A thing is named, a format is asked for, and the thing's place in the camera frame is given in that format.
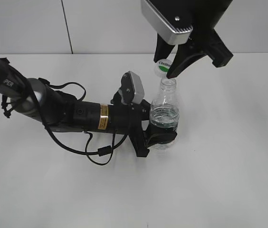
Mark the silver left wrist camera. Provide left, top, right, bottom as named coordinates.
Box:
left=120, top=71, right=144, bottom=105

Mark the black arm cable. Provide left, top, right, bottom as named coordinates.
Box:
left=0, top=57, right=130, bottom=165

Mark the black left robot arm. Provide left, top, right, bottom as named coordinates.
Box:
left=0, top=58, right=177, bottom=157

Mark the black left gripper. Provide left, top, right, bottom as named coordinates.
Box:
left=111, top=89, right=177, bottom=157

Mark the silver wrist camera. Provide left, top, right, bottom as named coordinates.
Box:
left=120, top=71, right=144, bottom=105
left=141, top=0, right=193, bottom=45

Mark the clear green-label water bottle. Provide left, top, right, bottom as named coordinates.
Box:
left=149, top=77, right=181, bottom=151

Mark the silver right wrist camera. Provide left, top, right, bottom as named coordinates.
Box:
left=141, top=0, right=193, bottom=45

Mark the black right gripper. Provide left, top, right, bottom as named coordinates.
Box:
left=153, top=0, right=233, bottom=79

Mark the white green bottle cap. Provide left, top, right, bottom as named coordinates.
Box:
left=154, top=59, right=172, bottom=78

